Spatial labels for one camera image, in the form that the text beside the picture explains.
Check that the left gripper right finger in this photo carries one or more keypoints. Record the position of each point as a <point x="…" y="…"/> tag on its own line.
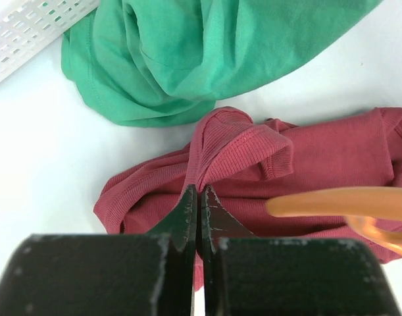
<point x="247" y="275"/>

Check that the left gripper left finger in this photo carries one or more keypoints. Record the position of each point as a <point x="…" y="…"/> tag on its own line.
<point x="109" y="274"/>

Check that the red tank top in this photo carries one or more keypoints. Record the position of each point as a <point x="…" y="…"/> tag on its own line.
<point x="248" y="163"/>

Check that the orange hanger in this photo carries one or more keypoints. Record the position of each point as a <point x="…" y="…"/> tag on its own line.
<point x="360" y="206"/>

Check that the green hanging shirt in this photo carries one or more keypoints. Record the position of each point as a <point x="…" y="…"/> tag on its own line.
<point x="167" y="63"/>

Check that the white plastic basket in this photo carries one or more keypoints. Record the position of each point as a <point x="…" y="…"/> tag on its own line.
<point x="27" y="27"/>

